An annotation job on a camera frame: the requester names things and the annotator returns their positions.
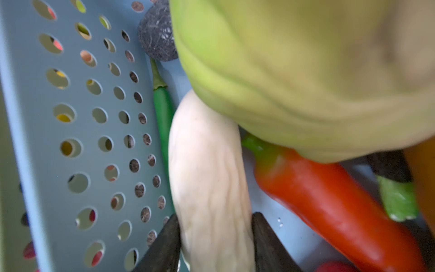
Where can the white radish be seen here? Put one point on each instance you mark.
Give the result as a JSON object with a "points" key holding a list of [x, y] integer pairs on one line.
{"points": [[209, 189]]}

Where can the green round cabbage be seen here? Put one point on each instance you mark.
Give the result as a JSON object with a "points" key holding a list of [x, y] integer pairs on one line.
{"points": [[334, 80]]}

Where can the blue vegetable basket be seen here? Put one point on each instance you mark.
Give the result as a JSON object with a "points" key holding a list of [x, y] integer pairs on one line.
{"points": [[81, 188]]}

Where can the red pepper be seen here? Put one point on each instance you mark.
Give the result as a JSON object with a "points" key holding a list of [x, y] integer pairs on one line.
{"points": [[327, 199]]}

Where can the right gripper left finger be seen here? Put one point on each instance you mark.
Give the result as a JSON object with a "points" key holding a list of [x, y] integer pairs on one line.
{"points": [[164, 253]]}

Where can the green chili pepper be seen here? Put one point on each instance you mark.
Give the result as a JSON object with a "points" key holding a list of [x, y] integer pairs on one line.
{"points": [[164, 111]]}

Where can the orange fruit in blue basket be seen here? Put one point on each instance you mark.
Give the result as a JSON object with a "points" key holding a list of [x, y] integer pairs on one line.
{"points": [[421, 161]]}

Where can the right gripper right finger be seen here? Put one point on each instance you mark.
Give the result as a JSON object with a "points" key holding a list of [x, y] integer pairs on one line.
{"points": [[270, 253]]}

